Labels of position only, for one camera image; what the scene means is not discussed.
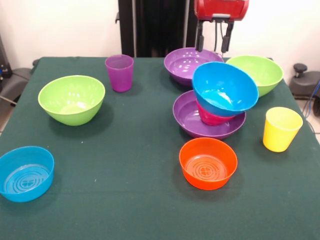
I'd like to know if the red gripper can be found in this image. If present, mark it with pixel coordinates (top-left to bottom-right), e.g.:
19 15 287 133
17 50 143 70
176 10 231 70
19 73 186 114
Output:
194 0 250 54

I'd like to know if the deep blue plastic bowl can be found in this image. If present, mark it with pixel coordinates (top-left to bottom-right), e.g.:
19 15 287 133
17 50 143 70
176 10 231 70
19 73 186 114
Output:
191 61 260 118

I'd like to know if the green plastic bowl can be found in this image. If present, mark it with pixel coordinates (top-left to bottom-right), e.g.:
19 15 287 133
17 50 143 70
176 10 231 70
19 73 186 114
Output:
37 74 106 127
225 55 285 98

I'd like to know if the small pink plastic bowl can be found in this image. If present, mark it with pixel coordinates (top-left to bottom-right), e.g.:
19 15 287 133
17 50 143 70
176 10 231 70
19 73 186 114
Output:
195 99 237 127

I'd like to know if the purple plastic bowl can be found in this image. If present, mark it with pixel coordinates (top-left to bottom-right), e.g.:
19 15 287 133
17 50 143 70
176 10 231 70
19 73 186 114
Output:
172 89 247 141
163 47 225 87

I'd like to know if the orange ribbed plastic bowl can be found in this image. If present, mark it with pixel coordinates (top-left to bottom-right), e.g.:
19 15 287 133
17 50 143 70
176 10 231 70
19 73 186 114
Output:
178 137 238 191

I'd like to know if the shallow ribbed blue bowl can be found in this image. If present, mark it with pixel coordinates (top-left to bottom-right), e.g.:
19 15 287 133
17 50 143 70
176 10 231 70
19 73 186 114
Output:
0 145 56 203

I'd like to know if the purple plastic cup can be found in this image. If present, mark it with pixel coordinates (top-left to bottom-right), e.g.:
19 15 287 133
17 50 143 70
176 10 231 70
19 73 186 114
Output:
104 54 135 93

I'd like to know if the black stand foot with knob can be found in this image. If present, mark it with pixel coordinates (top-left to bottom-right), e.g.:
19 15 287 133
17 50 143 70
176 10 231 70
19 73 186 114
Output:
289 63 320 101

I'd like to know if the yellow plastic cup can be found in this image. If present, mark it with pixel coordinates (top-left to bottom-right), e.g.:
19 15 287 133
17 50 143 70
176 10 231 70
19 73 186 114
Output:
262 106 304 153

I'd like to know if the dark green tablecloth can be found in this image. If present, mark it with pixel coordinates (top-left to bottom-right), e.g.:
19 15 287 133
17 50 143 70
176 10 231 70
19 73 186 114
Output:
0 56 320 240

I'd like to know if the grey stand foot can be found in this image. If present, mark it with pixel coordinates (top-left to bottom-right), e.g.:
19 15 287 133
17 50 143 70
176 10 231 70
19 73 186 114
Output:
0 67 32 106

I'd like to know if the black equipment box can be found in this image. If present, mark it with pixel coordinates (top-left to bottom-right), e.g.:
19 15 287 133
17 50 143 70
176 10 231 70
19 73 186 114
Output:
0 34 12 81

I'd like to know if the black wall cable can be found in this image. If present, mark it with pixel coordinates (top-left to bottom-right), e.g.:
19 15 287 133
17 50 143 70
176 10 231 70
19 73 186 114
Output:
213 21 227 55

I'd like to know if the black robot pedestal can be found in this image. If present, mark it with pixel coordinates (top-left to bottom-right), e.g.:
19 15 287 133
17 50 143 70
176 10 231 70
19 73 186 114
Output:
115 0 202 58

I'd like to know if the blue cable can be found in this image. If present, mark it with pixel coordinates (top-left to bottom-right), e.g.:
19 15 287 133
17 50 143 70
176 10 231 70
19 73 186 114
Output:
306 79 320 118

